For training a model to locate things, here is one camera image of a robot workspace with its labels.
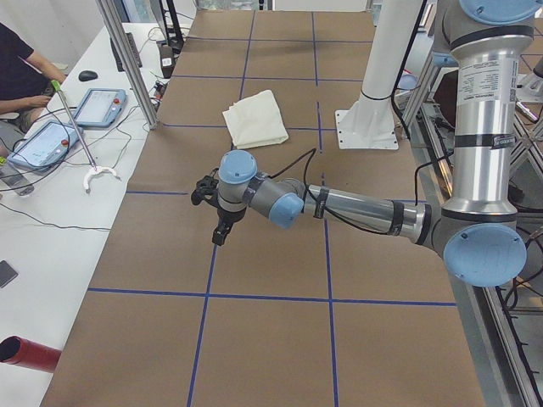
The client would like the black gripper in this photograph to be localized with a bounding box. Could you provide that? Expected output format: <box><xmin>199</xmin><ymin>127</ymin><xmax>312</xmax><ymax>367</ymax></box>
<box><xmin>212</xmin><ymin>208</ymin><xmax>246</xmax><ymax>246</ymax></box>

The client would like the white long-sleeve cat shirt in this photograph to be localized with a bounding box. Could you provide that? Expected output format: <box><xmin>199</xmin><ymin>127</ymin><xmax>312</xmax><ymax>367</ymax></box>
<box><xmin>222</xmin><ymin>90</ymin><xmax>288</xmax><ymax>149</ymax></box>

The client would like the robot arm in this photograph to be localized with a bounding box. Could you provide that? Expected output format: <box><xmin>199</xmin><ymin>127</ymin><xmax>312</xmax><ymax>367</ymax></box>
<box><xmin>210</xmin><ymin>1</ymin><xmax>540</xmax><ymax>287</ymax></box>

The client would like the far blue teach pendant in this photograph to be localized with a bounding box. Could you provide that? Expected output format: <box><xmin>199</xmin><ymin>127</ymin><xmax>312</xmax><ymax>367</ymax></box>
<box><xmin>74</xmin><ymin>88</ymin><xmax>126</xmax><ymax>128</ymax></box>

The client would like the blue teach pendant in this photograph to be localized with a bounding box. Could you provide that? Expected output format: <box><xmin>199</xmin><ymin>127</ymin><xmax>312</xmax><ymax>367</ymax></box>
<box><xmin>74</xmin><ymin>88</ymin><xmax>126</xmax><ymax>128</ymax></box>
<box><xmin>8</xmin><ymin>120</ymin><xmax>79</xmax><ymax>172</ymax></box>

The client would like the black power adapter with label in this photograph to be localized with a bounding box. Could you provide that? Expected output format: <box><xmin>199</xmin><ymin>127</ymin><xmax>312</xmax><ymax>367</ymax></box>
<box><xmin>159</xmin><ymin>43</ymin><xmax>175</xmax><ymax>79</ymax></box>

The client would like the black keyboard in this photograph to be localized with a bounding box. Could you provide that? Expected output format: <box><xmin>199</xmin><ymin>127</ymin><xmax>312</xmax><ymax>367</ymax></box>
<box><xmin>109</xmin><ymin>32</ymin><xmax>143</xmax><ymax>72</ymax></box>

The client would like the near blue teach pendant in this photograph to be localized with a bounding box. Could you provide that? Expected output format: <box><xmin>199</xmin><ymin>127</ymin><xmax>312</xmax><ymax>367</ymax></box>
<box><xmin>8</xmin><ymin>120</ymin><xmax>79</xmax><ymax>172</ymax></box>

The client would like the black computer mouse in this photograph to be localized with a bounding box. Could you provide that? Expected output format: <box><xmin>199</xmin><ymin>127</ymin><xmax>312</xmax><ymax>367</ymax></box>
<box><xmin>78</xmin><ymin>70</ymin><xmax>98</xmax><ymax>82</ymax></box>

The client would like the clear plastic bottle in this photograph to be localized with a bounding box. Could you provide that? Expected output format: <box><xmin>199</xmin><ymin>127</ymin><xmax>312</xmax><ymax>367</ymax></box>
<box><xmin>1</xmin><ymin>157</ymin><xmax>34</xmax><ymax>196</ymax></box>

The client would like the black smartphone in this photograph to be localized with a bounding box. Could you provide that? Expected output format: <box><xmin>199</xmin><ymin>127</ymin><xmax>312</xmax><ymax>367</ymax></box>
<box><xmin>0</xmin><ymin>260</ymin><xmax>19</xmax><ymax>288</ymax></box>

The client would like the white reacher grabber tool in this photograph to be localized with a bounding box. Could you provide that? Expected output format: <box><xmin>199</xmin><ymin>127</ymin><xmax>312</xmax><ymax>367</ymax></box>
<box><xmin>51</xmin><ymin>80</ymin><xmax>120</xmax><ymax>194</ymax></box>

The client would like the red cylinder tube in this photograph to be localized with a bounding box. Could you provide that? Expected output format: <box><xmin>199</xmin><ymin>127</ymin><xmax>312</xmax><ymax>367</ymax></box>
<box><xmin>1</xmin><ymin>336</ymin><xmax>62</xmax><ymax>373</ymax></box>

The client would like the seated person in black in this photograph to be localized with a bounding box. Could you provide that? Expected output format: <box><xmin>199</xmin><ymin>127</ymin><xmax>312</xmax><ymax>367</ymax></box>
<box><xmin>1</xmin><ymin>25</ymin><xmax>66</xmax><ymax>132</ymax></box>

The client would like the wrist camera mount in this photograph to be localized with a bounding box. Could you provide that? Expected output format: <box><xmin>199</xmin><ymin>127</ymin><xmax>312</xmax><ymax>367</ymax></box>
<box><xmin>191</xmin><ymin>168</ymin><xmax>219</xmax><ymax>208</ymax></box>

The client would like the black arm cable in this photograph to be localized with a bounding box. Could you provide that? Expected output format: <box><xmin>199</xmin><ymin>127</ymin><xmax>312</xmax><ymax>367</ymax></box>
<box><xmin>269</xmin><ymin>147</ymin><xmax>451</xmax><ymax>235</ymax></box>

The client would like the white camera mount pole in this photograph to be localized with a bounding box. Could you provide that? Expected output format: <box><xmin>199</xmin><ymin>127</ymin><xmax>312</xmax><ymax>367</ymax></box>
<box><xmin>335</xmin><ymin>0</ymin><xmax>426</xmax><ymax>150</ymax></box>

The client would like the aluminium frame post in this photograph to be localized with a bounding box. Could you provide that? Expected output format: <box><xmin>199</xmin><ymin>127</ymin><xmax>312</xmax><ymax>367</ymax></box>
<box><xmin>96</xmin><ymin>0</ymin><xmax>158</xmax><ymax>130</ymax></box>

